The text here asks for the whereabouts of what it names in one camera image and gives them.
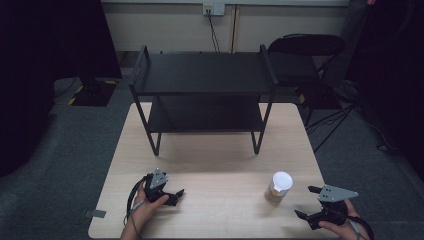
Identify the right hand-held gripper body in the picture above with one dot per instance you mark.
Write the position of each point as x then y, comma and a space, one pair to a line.
333, 200

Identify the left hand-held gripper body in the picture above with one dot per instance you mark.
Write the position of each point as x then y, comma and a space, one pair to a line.
158, 181

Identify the person's left hand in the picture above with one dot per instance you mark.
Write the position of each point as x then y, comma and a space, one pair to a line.
145, 210

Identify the person's right hand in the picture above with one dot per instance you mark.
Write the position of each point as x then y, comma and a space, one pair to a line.
343, 228

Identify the jar with white lid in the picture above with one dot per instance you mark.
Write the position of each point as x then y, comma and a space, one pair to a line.
280, 186

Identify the grey tape piece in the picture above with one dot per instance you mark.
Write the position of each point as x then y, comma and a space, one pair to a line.
96, 213

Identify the black box with yellow label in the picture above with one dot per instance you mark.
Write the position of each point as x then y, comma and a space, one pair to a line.
316, 96

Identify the black stand base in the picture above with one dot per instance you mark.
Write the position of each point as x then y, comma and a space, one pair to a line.
95, 93

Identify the black two-tier shelf rack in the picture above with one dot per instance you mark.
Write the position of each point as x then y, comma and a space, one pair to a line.
205, 73

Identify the black folding chair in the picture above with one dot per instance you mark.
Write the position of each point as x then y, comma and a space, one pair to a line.
300, 63

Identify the dark curtain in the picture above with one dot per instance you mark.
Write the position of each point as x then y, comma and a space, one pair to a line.
393, 83
50, 50

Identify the white wall socket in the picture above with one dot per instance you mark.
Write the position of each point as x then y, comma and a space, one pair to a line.
213, 9

